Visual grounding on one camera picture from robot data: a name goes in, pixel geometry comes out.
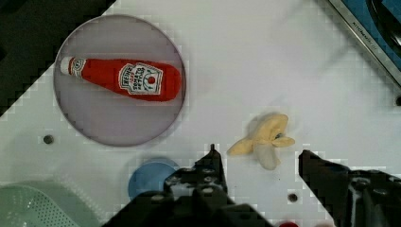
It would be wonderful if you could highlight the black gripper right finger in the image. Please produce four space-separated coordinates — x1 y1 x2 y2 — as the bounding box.
298 149 401 227

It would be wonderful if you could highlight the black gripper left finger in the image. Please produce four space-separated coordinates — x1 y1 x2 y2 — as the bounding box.
102 147 271 227

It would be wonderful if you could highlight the plush peeled banana toy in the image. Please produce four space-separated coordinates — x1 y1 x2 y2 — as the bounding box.
227 113 295 170

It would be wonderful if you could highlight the small blue round plate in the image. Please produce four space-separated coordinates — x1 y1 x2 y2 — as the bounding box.
128 157 179 201

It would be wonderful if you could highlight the plush red ketchup bottle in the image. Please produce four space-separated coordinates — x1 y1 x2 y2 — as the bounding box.
61 57 182 102

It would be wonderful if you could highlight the translucent purple round plate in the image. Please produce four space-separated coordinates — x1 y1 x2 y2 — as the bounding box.
53 14 186 147

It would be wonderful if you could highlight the green perforated colander basket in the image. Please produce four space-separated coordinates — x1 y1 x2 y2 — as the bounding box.
0 181 101 227

